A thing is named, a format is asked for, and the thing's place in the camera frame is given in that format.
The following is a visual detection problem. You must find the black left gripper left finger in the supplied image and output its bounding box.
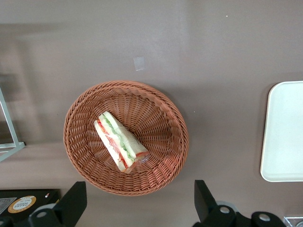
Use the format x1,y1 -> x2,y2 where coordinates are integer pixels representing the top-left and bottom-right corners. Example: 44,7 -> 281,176
28,181 -> 87,227

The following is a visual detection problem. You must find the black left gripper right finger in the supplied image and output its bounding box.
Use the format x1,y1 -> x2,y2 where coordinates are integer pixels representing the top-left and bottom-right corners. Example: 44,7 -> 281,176
194,180 -> 238,227

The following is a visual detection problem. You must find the triangle sandwich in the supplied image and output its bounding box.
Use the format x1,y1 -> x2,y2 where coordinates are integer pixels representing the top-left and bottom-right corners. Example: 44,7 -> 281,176
94,111 -> 150,174

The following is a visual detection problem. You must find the round brown wicker basket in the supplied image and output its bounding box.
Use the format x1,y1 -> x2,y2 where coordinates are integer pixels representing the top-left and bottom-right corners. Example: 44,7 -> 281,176
62,80 -> 190,196

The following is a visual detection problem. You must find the white plastic tray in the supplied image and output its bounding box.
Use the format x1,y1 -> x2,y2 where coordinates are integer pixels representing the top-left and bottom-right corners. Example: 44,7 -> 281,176
260,80 -> 303,183

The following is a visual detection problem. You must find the black box with round sticker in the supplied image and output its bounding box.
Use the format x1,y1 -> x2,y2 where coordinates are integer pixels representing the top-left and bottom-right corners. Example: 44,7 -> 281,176
0,189 -> 61,221

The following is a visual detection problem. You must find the clear plastic container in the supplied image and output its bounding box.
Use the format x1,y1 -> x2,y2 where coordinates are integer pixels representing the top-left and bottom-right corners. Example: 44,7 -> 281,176
282,214 -> 303,227

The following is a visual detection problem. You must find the clear tape piece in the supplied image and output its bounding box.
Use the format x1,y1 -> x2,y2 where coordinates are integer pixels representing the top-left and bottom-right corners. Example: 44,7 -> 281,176
133,56 -> 145,72

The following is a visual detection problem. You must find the grey metal frame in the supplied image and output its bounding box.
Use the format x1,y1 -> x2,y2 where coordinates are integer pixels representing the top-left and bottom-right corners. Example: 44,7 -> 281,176
0,87 -> 26,163

